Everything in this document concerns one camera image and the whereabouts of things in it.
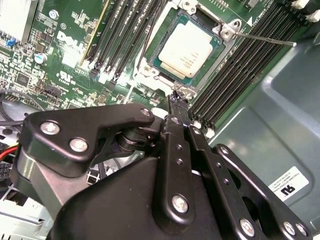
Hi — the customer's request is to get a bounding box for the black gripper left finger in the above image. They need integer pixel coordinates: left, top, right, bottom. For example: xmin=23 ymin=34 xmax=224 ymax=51
xmin=18 ymin=92 xmax=197 ymax=228

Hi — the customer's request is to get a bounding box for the metal socket cover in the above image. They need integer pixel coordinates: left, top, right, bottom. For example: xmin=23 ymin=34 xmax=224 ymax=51
xmin=153 ymin=73 xmax=198 ymax=101

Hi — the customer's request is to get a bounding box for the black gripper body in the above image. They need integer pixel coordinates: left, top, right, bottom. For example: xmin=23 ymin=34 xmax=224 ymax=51
xmin=11 ymin=149 xmax=240 ymax=240

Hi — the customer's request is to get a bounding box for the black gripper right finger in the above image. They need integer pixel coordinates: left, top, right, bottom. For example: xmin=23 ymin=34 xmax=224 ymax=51
xmin=180 ymin=99 xmax=315 ymax=240

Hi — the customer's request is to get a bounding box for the silver CPU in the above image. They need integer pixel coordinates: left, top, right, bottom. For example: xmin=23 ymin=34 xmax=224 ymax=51
xmin=152 ymin=17 xmax=221 ymax=83

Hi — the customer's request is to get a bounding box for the wire locking lever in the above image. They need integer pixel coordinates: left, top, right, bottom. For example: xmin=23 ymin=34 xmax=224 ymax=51
xmin=233 ymin=31 xmax=298 ymax=48
xmin=136 ymin=14 xmax=157 ymax=75

